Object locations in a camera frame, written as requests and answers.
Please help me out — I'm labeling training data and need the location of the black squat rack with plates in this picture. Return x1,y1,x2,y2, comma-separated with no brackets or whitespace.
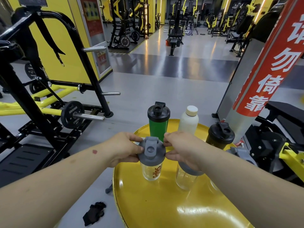
107,0,150,51

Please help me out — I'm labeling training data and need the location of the red wall poster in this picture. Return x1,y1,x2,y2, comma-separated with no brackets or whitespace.
79,0,112,75

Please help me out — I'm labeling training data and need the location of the black and yellow weight machine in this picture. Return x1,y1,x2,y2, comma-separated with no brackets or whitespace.
0,7,121,188

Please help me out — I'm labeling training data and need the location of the black and yellow cable machine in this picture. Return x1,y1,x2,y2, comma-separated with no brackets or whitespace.
165,0,199,56

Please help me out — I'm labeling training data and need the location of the person's right forearm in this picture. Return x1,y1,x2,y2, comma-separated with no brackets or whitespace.
199,149,304,228

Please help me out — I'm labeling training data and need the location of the green shaker bottle black lid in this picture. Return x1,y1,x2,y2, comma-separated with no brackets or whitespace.
147,101,171,143

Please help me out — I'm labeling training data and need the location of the person's right hand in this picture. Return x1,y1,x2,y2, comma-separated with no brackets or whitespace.
163,131,210,174

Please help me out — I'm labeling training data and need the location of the white insulated bottle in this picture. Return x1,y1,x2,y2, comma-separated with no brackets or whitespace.
178,105,199,136

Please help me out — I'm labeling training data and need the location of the grey shaker lid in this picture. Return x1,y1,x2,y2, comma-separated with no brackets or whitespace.
227,147,258,167

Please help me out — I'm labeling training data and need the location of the row of yellow gym machines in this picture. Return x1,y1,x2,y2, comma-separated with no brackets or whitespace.
205,0,256,58

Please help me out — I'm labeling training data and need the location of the clear shaker bottle orange print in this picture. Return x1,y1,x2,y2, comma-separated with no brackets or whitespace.
138,137,167,181

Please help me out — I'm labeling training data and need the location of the grey leaning panel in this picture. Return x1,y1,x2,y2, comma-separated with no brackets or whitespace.
212,37,265,119

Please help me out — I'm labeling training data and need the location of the plain clear shaker bottle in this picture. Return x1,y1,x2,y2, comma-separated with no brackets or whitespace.
175,161,204,191

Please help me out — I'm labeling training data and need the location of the person's left forearm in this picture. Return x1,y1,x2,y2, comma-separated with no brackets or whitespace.
0,140,112,228

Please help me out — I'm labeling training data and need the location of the black hanging strap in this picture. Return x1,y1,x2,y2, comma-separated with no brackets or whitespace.
34,18,66,67

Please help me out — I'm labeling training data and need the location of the black weight plate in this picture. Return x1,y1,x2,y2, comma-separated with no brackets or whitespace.
60,101,85,130

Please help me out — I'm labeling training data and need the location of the silver pillar with red banner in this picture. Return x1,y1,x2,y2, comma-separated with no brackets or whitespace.
224,0,304,144

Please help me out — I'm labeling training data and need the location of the person's left hand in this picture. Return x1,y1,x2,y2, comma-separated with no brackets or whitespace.
104,132,144,168

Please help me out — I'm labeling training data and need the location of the black glove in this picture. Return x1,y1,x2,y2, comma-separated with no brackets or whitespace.
82,201,107,227

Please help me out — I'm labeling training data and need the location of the yellow machine bracket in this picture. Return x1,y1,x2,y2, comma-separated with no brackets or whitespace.
279,142,304,183

